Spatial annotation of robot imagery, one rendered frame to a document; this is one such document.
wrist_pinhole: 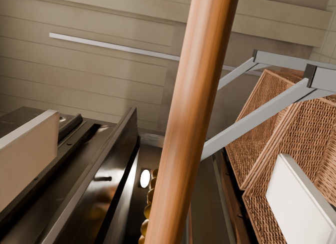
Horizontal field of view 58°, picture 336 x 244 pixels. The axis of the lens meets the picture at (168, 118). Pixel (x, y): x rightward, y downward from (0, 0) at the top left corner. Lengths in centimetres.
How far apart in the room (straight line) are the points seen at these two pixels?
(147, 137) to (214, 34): 164
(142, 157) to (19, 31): 201
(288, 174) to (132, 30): 288
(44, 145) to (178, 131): 9
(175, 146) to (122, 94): 293
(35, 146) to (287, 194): 13
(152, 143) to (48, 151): 167
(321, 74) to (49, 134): 55
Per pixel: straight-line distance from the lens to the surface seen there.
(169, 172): 23
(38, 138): 17
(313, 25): 299
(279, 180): 18
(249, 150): 171
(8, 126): 174
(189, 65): 20
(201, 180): 139
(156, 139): 183
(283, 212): 17
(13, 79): 352
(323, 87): 65
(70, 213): 81
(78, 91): 326
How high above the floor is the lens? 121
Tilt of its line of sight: level
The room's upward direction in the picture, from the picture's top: 79 degrees counter-clockwise
